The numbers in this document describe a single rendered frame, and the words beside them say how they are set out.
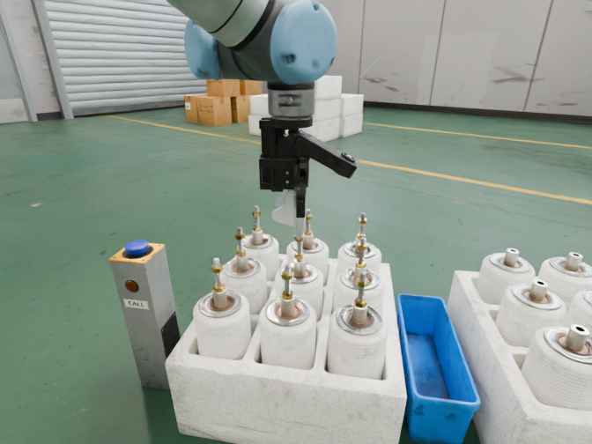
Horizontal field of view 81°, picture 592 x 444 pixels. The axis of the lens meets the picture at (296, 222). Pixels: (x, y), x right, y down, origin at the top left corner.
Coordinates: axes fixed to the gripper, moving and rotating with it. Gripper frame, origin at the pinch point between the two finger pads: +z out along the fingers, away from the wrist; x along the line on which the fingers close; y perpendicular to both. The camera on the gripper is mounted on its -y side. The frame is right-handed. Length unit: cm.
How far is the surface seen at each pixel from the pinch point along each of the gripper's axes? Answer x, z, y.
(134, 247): 5.3, 2.1, 30.1
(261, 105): -282, 7, 51
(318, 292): 2.7, 12.5, -3.2
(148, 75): -483, -14, 248
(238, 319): 13.4, 10.7, 10.1
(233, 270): -0.3, 9.8, 14.0
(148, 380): 7.5, 32.8, 32.0
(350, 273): -0.3, 9.8, -9.4
